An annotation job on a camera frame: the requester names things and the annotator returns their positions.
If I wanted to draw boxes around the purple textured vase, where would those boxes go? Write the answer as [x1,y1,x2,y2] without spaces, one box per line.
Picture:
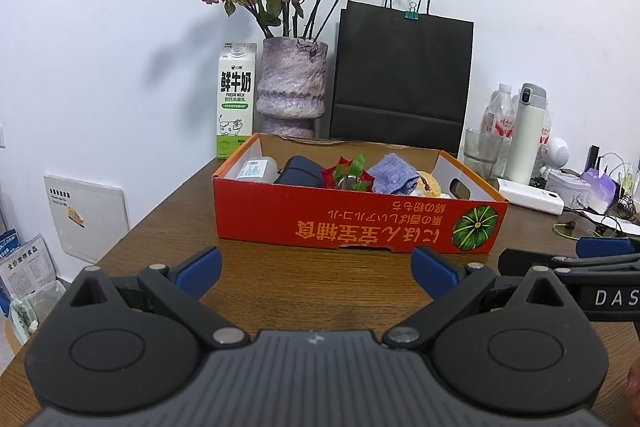
[255,37,330,139]

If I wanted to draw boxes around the white round speaker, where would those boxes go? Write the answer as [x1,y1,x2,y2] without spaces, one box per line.
[542,136,571,173]

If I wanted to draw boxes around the wooden desktop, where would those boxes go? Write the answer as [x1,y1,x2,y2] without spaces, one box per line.
[0,156,640,388]

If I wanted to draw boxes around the green black neckband earphones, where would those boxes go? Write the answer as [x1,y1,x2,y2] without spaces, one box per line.
[552,218,640,241]

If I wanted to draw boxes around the purple tissue pack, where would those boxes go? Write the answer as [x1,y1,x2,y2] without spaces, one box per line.
[579,169,624,213]

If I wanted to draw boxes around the clear glass cup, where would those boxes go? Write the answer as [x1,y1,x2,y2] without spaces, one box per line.
[462,128,506,180]

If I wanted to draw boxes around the white tin box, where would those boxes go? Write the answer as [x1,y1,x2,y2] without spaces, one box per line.
[544,169,586,208]

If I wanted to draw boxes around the black paper bag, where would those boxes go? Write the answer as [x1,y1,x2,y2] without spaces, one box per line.
[329,0,475,156]

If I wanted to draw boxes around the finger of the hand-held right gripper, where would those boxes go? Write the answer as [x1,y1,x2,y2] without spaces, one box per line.
[498,249,640,281]
[574,237,640,259]

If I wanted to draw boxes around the orange cardboard box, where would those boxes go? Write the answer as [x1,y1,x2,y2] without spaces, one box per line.
[212,132,510,255]

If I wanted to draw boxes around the white thermos bottle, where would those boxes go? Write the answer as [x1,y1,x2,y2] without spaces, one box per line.
[502,82,548,186]

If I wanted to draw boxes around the clear water bottle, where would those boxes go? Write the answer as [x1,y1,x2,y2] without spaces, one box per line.
[537,106,554,178]
[480,82,517,144]

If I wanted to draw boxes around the white wall panel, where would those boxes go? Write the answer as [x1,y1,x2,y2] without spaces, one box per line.
[43,174,131,269]

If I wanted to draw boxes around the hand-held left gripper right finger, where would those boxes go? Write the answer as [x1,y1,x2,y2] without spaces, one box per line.
[382,247,571,351]

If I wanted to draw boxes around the red artificial flower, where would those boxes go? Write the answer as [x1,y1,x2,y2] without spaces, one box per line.
[319,153,376,193]

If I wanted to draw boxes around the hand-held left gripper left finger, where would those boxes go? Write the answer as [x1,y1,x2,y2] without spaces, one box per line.
[62,247,250,351]

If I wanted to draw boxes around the clear jar of white beads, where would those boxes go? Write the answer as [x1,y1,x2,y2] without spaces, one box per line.
[234,155,279,183]

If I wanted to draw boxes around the white milk carton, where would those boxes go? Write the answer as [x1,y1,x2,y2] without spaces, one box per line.
[215,42,259,160]

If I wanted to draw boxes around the white yellow plush sheep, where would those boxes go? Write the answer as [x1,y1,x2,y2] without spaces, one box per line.
[414,170,452,199]

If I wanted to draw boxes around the white power bank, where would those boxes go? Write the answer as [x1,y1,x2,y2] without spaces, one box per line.
[495,178,565,216]

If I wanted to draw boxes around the clear plastic bag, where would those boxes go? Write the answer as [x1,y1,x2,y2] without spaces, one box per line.
[9,281,67,344]

